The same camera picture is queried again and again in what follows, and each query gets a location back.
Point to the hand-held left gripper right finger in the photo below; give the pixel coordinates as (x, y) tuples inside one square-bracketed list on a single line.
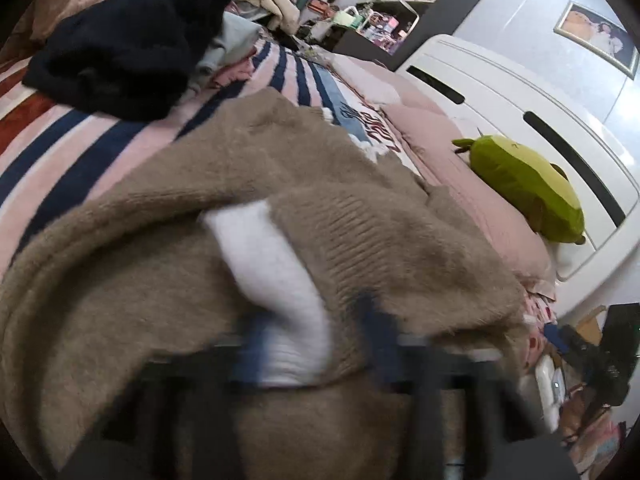
[(380, 340)]

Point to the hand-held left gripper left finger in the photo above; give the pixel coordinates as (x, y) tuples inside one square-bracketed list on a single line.
[(252, 347)]

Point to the white sock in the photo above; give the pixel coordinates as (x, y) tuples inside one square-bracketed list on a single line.
[(280, 285)]

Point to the brown fuzzy knit sweater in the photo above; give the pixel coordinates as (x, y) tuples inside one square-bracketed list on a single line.
[(150, 280)]

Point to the pink pillow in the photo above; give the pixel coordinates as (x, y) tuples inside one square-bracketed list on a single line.
[(465, 180)]

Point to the green avocado plush toy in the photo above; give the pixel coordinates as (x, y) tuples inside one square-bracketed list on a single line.
[(525, 180)]

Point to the pink bed sheet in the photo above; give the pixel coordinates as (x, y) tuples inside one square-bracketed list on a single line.
[(380, 80)]

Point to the striped pink navy blanket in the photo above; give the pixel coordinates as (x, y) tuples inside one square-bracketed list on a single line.
[(100, 135)]

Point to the white bed headboard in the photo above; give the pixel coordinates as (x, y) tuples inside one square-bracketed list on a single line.
[(540, 125)]

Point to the pink cloth garment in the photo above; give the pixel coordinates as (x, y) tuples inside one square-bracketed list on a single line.
[(232, 72)]

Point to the grey cloth garment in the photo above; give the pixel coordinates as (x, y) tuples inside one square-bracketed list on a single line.
[(227, 45)]

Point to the black knit garment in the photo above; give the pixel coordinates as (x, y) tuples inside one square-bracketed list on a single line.
[(130, 40)]

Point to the dark cluttered shelf unit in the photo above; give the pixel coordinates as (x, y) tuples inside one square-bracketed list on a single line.
[(400, 5)]

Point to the framed wall picture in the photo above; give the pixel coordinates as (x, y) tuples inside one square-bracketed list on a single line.
[(597, 37)]

